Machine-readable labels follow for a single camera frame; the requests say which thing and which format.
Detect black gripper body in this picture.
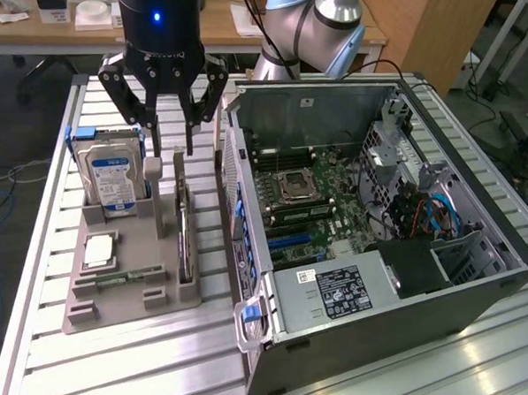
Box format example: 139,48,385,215
108,0,209,99

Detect graphics card with fan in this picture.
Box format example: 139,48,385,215
165,145,202,288

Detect wooden desk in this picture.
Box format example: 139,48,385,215
0,0,390,76

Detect white labelled box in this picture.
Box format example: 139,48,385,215
108,1,125,28

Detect white booklet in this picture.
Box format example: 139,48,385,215
229,3,267,38

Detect hard disk with blue carrier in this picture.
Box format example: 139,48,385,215
60,123,156,222

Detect black chair base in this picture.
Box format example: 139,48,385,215
10,53,121,110

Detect white box with black top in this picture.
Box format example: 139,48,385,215
33,0,73,26

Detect CPU socket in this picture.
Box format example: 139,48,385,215
275,166,319,206

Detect white paper card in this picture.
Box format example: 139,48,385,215
0,11,30,25

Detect black installed RAM stick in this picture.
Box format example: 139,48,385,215
269,201,335,229

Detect silver CPU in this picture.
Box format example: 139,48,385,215
82,235,115,269

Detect blue expansion slot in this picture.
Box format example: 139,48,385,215
266,231,312,252

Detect green RAM stick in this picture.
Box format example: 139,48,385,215
94,263,162,290

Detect grey metal disk bay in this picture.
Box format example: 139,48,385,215
358,118,428,211

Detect grey parts rack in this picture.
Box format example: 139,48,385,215
61,127,210,342

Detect grey power supply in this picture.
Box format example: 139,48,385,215
268,244,402,341

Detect open black PC case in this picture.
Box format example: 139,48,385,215
200,61,528,395

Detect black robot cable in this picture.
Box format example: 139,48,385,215
234,0,310,81

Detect white floor cable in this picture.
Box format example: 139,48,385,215
0,156,52,186

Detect black power cable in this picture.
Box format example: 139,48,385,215
347,57,434,88

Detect blue wire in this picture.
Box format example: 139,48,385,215
423,192,464,242

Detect white desk frame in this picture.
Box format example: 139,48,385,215
470,0,528,119

